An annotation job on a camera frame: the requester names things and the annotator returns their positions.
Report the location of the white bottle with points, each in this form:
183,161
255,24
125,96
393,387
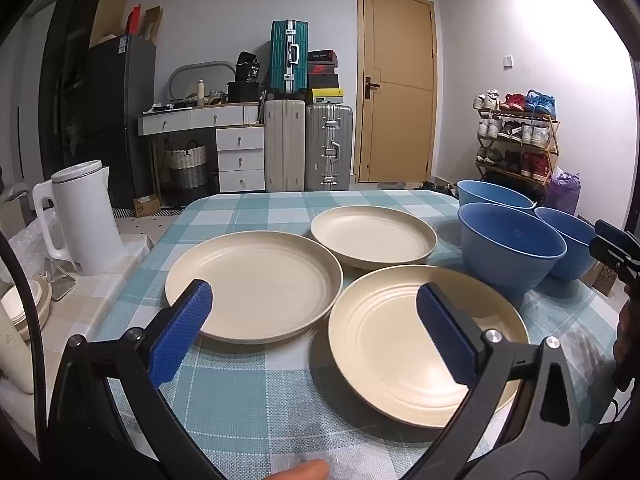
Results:
200,94

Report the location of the beige suitcase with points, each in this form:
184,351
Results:
284,145

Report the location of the grey framed oval mirror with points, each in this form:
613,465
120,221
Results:
200,66

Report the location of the red paper item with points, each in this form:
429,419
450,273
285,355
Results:
135,20

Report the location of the grey door mat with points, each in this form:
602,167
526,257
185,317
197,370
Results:
395,185

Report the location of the beige checked cloth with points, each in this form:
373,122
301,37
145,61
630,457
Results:
95,305

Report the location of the blue bowl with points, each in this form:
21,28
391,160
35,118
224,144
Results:
570,250
505,260
492,192

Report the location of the beige appliance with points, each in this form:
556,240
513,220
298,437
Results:
17,360

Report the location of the beige round plate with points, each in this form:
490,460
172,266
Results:
372,232
260,280
385,350

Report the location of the small cardboard box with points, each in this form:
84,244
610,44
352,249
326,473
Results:
146,206

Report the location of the woven laundry basket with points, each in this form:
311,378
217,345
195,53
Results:
187,170

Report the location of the flat cardboard sheet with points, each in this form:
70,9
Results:
107,7

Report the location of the white electric kettle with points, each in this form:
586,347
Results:
87,225

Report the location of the beige round container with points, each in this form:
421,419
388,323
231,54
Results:
22,305

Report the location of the person's right hand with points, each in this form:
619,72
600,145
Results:
627,330

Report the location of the clear plastic wrap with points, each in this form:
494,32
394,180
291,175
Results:
27,240

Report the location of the black storage box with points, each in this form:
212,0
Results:
245,92

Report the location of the pile of mixed sneakers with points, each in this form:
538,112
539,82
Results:
435,189

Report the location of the brown cardboard box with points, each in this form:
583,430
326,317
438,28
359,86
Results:
153,25

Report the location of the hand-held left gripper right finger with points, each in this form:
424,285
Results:
447,332

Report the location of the teal suitcase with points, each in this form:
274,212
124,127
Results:
282,60

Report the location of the person's left hand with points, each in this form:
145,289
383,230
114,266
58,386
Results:
300,471

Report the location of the wooden shoe rack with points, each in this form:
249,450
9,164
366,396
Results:
552,132

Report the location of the red black shoe box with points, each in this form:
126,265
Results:
321,68

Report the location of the teal checked tablecloth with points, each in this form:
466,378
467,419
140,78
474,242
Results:
260,400

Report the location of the large printed cardboard box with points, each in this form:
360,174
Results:
606,280

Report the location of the black printed bag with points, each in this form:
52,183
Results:
246,67

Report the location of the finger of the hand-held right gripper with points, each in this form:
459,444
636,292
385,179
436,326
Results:
612,232
612,260

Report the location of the wooden door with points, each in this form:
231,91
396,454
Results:
400,125

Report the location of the clear phone stand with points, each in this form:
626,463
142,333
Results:
59,280

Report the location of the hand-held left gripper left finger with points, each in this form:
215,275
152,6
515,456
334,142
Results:
180,332

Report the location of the white dresser desk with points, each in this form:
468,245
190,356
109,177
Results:
240,160

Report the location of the purple plastic bag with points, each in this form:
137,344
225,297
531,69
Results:
565,195

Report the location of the silver suitcase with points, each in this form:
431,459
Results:
327,147

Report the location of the dark grey refrigerator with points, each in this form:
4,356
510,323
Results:
122,120

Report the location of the white wall switch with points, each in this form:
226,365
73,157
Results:
508,61

